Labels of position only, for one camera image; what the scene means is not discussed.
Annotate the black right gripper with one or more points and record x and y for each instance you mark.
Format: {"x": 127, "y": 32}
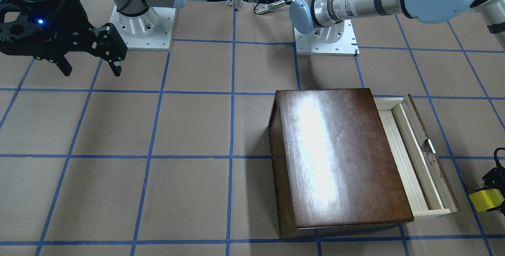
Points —
{"x": 70, "y": 22}

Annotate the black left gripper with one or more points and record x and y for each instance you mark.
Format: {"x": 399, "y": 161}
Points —
{"x": 493, "y": 178}

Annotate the yellow cube block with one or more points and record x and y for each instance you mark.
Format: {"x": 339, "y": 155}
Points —
{"x": 486, "y": 199}

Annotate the light wood drawer with handle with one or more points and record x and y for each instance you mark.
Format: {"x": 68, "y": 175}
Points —
{"x": 423, "y": 177}

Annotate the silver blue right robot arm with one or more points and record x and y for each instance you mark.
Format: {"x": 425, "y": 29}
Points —
{"x": 134, "y": 8}

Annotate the dark brown wooden drawer cabinet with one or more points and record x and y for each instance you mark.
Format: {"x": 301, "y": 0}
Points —
{"x": 333, "y": 167}

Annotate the silver metal cylinder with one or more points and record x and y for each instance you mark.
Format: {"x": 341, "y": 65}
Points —
{"x": 269, "y": 7}

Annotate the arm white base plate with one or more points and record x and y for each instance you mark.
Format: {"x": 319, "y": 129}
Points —
{"x": 151, "y": 31}
{"x": 337, "y": 40}

